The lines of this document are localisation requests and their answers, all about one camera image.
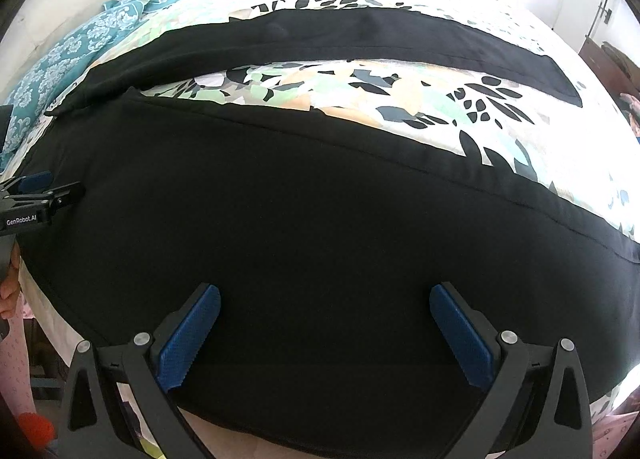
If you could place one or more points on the white door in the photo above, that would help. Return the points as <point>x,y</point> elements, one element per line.
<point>576,20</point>

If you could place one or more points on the black pants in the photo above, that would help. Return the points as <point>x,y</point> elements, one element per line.
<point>320,219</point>

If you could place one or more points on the dark brown cabinet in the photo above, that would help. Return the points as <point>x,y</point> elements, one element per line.
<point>612,78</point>

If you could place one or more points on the person left hand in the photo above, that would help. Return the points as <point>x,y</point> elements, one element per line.
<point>10,287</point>

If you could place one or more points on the pink dotted pajama leg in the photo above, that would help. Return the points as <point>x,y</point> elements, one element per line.
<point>15,379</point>

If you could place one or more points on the clothes pile in basket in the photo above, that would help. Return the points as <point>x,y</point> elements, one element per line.
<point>633,105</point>

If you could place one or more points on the blue floral pillow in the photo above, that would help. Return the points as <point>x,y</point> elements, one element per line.
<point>66,61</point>

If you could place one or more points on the floral bed sheet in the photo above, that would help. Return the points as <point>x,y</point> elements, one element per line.
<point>380,94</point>

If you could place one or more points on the red fuzzy sleeve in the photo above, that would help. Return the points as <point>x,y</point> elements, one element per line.
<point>38,429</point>

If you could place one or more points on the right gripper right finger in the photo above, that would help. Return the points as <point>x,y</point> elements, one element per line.
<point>534,395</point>

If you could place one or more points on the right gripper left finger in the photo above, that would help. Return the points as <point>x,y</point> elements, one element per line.
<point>94,424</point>

